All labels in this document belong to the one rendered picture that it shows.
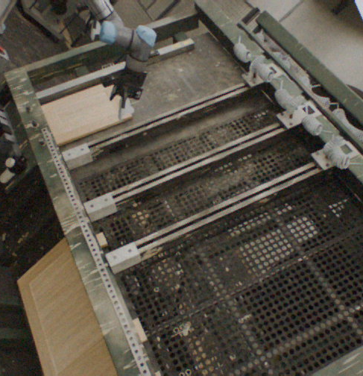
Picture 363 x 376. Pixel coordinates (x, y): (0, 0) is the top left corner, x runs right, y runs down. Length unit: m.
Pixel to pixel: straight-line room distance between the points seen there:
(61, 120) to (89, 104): 0.17
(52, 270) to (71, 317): 0.28
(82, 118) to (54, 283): 0.85
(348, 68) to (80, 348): 6.82
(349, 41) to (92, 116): 6.54
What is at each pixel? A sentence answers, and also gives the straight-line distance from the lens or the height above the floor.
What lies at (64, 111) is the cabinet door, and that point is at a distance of 2.50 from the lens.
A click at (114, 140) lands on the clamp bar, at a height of 1.14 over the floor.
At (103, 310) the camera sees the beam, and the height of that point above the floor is 0.84.
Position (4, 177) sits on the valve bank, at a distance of 2.32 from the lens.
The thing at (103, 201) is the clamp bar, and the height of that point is 0.99.
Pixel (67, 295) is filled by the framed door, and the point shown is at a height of 0.52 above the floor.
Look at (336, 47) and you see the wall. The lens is 8.50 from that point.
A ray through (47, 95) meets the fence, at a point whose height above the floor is 0.95.
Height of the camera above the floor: 1.77
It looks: 14 degrees down
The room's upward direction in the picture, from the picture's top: 49 degrees clockwise
